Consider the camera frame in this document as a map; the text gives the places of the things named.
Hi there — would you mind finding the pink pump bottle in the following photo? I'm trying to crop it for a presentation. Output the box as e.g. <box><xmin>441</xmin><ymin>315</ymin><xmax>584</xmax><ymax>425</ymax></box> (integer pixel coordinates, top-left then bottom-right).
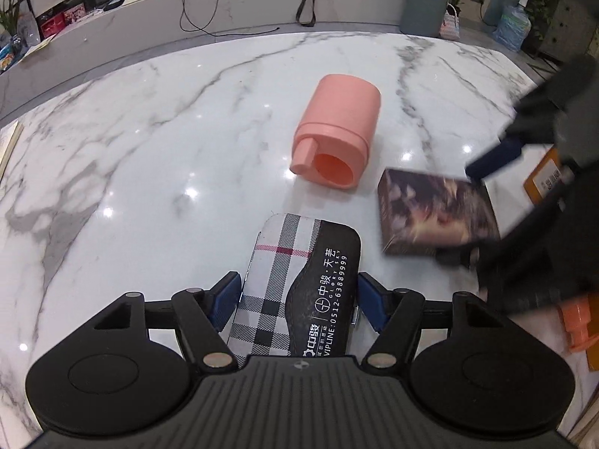
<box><xmin>559</xmin><ymin>295</ymin><xmax>598</xmax><ymax>353</ymax></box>

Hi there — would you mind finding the dark illustrated card box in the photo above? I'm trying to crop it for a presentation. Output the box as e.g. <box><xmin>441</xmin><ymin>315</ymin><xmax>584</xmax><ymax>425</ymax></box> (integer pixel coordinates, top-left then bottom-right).
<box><xmin>378</xmin><ymin>168</ymin><xmax>499</xmax><ymax>256</ymax></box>

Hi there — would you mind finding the plaid black glasses case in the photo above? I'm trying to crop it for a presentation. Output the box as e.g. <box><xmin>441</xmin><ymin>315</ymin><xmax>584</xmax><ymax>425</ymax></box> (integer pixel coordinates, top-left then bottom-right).
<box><xmin>227</xmin><ymin>214</ymin><xmax>361</xmax><ymax>365</ymax></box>

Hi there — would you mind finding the pink cylindrical container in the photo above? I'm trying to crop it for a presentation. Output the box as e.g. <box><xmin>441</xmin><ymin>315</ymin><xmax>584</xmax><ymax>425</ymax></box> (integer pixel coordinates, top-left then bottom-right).
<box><xmin>289</xmin><ymin>74</ymin><xmax>382</xmax><ymax>190</ymax></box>

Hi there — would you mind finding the orange cardboard box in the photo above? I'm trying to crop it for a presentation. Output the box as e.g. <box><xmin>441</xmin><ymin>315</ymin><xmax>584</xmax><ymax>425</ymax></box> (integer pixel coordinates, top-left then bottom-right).
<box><xmin>524</xmin><ymin>147</ymin><xmax>574</xmax><ymax>206</ymax></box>

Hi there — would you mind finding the blue water jug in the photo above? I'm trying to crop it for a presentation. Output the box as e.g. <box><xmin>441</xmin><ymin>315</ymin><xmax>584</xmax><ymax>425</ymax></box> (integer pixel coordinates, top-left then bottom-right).
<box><xmin>492</xmin><ymin>5</ymin><xmax>532</xmax><ymax>52</ymax></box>

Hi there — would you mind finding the grey drawer cabinet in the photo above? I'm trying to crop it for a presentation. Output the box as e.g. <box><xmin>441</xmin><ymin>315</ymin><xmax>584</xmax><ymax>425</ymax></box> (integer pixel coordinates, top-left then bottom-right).
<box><xmin>538</xmin><ymin>0</ymin><xmax>597</xmax><ymax>62</ymax></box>

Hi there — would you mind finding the striped gift bag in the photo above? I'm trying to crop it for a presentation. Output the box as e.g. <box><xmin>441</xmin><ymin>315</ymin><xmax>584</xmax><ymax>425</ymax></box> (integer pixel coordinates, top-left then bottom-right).
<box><xmin>439</xmin><ymin>4</ymin><xmax>460</xmax><ymax>42</ymax></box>

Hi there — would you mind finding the grey trash bin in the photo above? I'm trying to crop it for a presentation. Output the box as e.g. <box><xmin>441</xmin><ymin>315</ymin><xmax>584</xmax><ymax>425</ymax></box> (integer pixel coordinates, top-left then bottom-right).
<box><xmin>399</xmin><ymin>0</ymin><xmax>449</xmax><ymax>37</ymax></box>

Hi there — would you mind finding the wooden framed board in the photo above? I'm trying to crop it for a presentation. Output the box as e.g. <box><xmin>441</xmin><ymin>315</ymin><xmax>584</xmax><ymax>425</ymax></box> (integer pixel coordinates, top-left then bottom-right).
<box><xmin>0</xmin><ymin>120</ymin><xmax>23</xmax><ymax>180</ymax></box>

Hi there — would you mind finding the red box on shelf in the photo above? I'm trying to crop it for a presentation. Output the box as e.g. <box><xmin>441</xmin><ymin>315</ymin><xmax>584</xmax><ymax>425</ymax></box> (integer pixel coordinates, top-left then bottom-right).
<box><xmin>39</xmin><ymin>12</ymin><xmax>67</xmax><ymax>39</ymax></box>

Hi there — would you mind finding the green potted plant left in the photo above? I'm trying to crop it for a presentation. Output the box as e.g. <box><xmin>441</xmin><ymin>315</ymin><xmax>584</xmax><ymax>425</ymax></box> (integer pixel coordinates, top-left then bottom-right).
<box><xmin>0</xmin><ymin>0</ymin><xmax>23</xmax><ymax>37</ymax></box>

